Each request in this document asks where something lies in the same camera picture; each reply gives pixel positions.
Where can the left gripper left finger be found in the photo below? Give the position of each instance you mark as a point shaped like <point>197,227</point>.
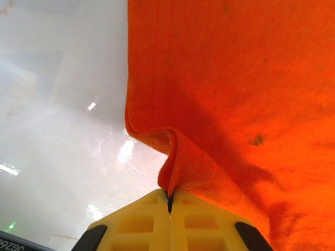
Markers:
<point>136,222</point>

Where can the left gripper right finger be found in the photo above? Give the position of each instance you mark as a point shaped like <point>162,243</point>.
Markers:
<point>206,222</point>

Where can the orange t-shirt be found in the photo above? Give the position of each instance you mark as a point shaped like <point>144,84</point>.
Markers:
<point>235,91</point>

